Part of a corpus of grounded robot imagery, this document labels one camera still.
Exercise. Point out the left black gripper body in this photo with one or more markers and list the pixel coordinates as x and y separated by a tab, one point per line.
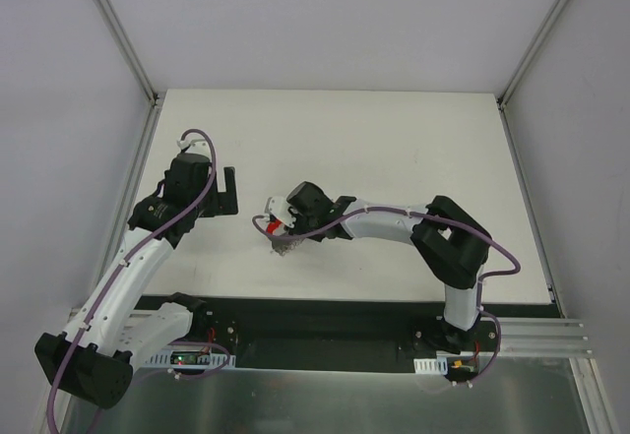
224	198

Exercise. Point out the keyring holder with rings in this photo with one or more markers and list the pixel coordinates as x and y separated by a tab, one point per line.
283	242

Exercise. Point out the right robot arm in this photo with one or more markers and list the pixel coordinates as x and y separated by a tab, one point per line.
444	235

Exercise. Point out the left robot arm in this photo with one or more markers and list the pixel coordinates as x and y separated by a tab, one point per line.
94	357

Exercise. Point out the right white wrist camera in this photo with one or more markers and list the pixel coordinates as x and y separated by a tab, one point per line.
278	208

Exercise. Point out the left aluminium side rail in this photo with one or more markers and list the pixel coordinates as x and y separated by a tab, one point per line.
130	184

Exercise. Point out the aluminium side rail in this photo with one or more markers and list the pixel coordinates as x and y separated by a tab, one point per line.
130	184
527	198

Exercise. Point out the left white cable duct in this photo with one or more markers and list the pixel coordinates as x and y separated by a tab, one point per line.
169	358

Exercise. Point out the white cable duct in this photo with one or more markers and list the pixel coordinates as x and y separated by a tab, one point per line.
437	366
169	358

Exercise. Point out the left aluminium frame post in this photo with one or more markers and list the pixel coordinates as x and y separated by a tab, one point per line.
127	49

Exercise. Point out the aluminium frame post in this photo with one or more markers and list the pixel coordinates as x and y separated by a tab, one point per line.
127	49
534	47

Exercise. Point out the right white cable duct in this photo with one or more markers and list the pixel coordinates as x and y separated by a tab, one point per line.
437	366

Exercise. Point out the right aluminium side rail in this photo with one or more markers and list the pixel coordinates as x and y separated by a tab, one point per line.
527	198

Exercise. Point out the right aluminium frame post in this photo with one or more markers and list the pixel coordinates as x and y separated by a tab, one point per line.
534	47

